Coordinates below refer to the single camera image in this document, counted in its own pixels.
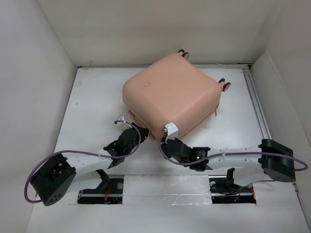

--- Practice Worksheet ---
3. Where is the pink hard-shell suitcase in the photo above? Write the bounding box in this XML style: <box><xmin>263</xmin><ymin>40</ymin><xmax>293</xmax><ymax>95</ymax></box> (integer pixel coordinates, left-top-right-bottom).
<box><xmin>122</xmin><ymin>49</ymin><xmax>231</xmax><ymax>139</ymax></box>

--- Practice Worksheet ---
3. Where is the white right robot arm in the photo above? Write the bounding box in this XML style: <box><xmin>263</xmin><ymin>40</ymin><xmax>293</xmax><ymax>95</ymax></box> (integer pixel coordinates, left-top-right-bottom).
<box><xmin>159</xmin><ymin>138</ymin><xmax>296</xmax><ymax>191</ymax></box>

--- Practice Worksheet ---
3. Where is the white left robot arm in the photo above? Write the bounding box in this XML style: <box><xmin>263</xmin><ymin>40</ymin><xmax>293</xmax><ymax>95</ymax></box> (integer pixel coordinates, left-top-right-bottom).
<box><xmin>24</xmin><ymin>123</ymin><xmax>149</xmax><ymax>206</ymax></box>

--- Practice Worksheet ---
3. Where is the white foam cover block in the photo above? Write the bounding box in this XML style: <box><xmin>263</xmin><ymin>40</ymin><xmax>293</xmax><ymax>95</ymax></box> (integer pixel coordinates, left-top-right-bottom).
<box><xmin>122</xmin><ymin>175</ymin><xmax>212</xmax><ymax>206</ymax></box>

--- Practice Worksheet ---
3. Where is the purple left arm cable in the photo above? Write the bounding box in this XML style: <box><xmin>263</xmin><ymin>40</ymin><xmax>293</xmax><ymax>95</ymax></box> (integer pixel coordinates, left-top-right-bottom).
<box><xmin>24</xmin><ymin>121</ymin><xmax>143</xmax><ymax>203</ymax></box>

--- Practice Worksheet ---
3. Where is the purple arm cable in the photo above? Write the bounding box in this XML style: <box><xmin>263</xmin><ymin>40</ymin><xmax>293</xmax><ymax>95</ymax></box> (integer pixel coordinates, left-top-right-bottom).
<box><xmin>24</xmin><ymin>121</ymin><xmax>143</xmax><ymax>203</ymax></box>
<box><xmin>157</xmin><ymin>130</ymin><xmax>309</xmax><ymax>173</ymax></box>

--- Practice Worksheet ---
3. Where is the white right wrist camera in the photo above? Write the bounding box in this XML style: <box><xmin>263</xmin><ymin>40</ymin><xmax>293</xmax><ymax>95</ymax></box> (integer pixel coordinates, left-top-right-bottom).
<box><xmin>163</xmin><ymin>122</ymin><xmax>179</xmax><ymax>142</ymax></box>

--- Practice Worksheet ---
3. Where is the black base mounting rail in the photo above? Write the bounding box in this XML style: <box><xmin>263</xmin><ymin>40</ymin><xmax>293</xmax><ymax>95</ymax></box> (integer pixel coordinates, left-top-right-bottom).
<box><xmin>77</xmin><ymin>176</ymin><xmax>257</xmax><ymax>205</ymax></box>

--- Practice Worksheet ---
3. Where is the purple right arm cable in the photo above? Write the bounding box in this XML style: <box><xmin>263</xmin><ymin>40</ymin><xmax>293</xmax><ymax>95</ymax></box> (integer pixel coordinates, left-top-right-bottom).
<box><xmin>157</xmin><ymin>130</ymin><xmax>309</xmax><ymax>173</ymax></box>

